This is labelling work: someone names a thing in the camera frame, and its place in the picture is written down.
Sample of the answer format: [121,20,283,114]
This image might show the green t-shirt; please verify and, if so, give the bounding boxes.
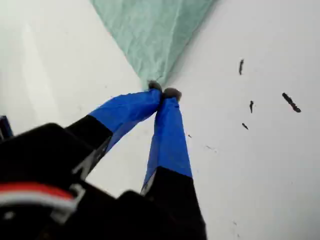
[89,0,221,92]

